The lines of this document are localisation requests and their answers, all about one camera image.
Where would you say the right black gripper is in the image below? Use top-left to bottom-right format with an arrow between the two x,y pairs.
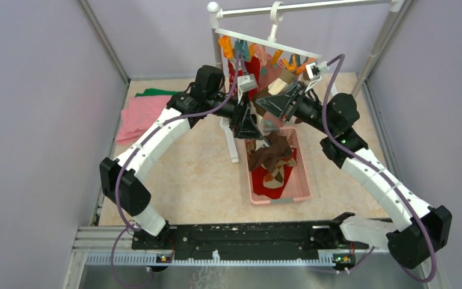
255,81 -> 335,136

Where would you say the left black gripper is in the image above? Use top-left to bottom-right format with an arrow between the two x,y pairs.
206,89 -> 263,140

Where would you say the pink sock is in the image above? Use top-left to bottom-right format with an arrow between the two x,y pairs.
259,112 -> 284,135
258,54 -> 285,90

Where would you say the red santa sock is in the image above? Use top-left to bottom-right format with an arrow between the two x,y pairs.
251,166 -> 272,196
269,149 -> 298,200

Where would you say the red snowflake sock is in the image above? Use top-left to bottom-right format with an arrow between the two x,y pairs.
227,57 -> 261,99

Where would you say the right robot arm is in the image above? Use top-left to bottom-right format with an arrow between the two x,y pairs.
256,83 -> 452,269

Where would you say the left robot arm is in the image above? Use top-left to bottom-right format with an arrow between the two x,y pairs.
99,65 -> 262,249

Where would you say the white clip sock hanger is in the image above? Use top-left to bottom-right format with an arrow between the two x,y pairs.
206,1 -> 322,59

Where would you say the pink plastic basket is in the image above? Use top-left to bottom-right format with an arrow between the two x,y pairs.
245,126 -> 312,205

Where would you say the green folded cloth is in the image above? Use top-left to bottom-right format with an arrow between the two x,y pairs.
135,88 -> 177,97

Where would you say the pink folded cloth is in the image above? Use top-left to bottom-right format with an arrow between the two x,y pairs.
115,95 -> 171,145

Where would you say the metal drying rack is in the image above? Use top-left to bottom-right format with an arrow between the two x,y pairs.
207,0 -> 405,164

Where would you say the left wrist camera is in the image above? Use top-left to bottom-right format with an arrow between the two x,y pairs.
236,74 -> 257,102

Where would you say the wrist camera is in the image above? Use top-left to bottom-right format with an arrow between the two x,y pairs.
304,61 -> 329,93
236,74 -> 257,102

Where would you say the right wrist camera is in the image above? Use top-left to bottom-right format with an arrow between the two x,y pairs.
304,61 -> 329,93

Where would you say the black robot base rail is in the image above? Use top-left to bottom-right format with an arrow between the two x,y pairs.
132,221 -> 369,270

